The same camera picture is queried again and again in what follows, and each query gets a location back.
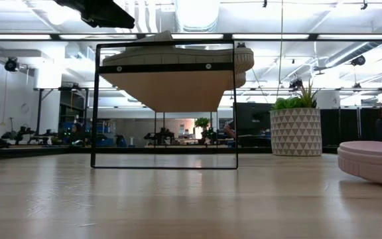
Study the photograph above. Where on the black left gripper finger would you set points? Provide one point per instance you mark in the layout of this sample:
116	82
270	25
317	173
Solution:
111	16
75	5

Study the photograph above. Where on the pink foam slide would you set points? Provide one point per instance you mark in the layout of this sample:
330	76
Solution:
373	162

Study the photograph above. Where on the background black robot arm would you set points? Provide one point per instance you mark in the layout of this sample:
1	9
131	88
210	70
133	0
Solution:
28	132
160	135

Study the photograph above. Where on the black round hanging fixture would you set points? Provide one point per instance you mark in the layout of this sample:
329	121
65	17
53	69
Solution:
358	60
11	64
241	44
295	83

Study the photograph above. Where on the small background potted plant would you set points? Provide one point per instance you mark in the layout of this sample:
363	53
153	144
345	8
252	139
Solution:
202	122

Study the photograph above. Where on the succulent in white patterned pot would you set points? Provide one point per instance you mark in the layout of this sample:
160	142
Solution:
295	132

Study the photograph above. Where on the black room divider panels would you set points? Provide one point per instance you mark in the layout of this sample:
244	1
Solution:
347	126

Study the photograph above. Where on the silver ceiling air duct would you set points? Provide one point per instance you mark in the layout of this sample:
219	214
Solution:
197	15

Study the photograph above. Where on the black frame wooden shelf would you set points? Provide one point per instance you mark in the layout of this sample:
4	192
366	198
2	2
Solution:
174	93

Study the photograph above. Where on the black metal rack frame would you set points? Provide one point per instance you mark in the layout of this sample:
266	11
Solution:
39	113

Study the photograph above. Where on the black overhead frame beam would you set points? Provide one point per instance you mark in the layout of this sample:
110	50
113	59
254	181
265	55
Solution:
227	36

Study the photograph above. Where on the black table frame rail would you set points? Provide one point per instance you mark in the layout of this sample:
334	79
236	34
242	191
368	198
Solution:
45	153

